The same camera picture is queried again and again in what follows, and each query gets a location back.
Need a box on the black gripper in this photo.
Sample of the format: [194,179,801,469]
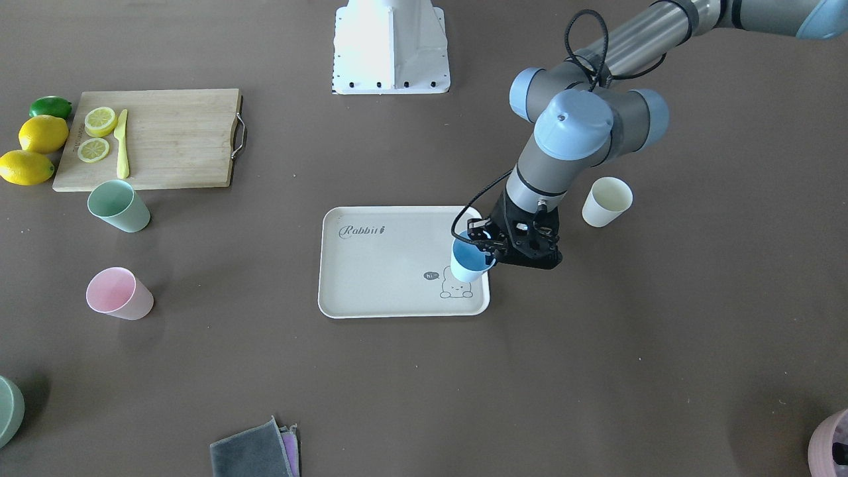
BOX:
[467,191,562,270]

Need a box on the blue cup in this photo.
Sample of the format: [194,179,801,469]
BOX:
[449,238,496,283]

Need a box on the green cup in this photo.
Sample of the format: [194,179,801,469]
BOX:
[87,180,150,233]

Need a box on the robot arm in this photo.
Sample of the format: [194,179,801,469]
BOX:
[451,1,846,272]

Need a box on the beige rabbit tray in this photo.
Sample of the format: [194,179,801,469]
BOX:
[318,205,490,318]

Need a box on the cream cup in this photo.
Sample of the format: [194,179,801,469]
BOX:
[582,176,633,229]

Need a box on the purple cloth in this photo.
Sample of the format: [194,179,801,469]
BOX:
[280,425,301,477]

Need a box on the grey folded cloth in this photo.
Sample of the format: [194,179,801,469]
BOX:
[209,419,290,476]

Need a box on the pink bowl with ice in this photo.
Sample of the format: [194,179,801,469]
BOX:
[808,409,847,476]

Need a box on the yellow plastic knife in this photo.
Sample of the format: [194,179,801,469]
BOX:
[113,109,130,180]

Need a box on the pink cup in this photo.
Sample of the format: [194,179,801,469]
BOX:
[85,268,154,320]

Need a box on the lemon slice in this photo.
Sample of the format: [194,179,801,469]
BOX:
[83,107,119,138]
[76,138,110,164]

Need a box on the whole lemon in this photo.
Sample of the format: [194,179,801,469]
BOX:
[18,115,69,154]
[1,149,55,186]

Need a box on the green lime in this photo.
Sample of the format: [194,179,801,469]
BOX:
[29,95,73,120]

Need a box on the green bowl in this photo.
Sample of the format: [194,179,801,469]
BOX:
[0,376,25,448]

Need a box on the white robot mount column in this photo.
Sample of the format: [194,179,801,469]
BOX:
[331,1,451,95]

